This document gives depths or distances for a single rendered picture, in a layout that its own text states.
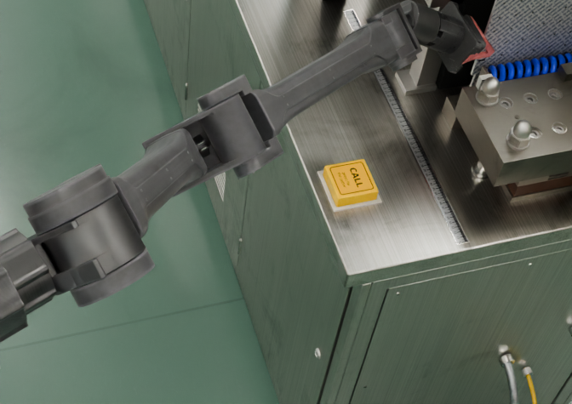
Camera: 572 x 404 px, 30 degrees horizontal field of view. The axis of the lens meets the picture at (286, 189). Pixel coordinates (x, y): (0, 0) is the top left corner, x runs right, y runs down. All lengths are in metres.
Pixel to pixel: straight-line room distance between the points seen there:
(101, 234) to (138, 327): 1.69
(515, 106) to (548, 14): 0.15
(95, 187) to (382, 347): 1.06
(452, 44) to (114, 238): 0.87
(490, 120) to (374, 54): 0.29
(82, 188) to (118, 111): 2.10
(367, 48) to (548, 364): 0.99
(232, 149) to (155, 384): 1.33
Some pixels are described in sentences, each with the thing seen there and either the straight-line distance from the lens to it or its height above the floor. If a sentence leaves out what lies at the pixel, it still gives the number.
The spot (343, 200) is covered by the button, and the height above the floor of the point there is 0.92.
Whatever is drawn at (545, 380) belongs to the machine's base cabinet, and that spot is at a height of 0.29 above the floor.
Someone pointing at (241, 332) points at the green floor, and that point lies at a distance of 2.60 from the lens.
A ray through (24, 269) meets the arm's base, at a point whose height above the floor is 1.48.
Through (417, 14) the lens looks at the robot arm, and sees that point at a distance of 1.61.
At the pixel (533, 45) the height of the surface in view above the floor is 1.06.
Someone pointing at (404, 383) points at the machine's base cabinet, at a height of 0.45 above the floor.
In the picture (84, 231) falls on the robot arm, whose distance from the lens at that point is 0.92.
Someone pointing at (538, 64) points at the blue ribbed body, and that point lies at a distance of 1.81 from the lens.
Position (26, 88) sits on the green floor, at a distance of 3.08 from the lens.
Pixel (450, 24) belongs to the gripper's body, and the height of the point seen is 1.15.
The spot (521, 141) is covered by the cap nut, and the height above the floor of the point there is 1.05.
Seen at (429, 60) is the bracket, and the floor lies 0.97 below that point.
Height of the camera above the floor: 2.25
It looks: 52 degrees down
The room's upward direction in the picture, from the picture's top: 10 degrees clockwise
